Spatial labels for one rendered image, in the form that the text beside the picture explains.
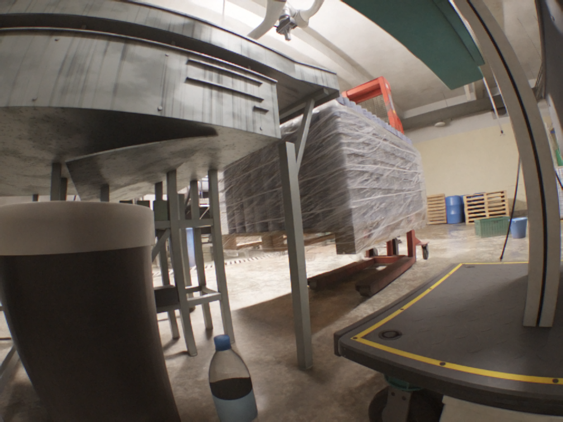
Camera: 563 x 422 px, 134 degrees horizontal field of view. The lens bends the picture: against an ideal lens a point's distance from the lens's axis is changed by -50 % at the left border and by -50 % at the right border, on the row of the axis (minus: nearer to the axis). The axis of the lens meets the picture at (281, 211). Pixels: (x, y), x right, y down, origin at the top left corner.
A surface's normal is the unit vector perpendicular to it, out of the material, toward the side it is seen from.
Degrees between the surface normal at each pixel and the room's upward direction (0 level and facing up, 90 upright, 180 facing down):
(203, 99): 90
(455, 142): 90
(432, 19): 180
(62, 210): 90
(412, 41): 180
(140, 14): 90
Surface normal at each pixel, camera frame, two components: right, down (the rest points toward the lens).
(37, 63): 0.68, -0.11
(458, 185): -0.73, 0.02
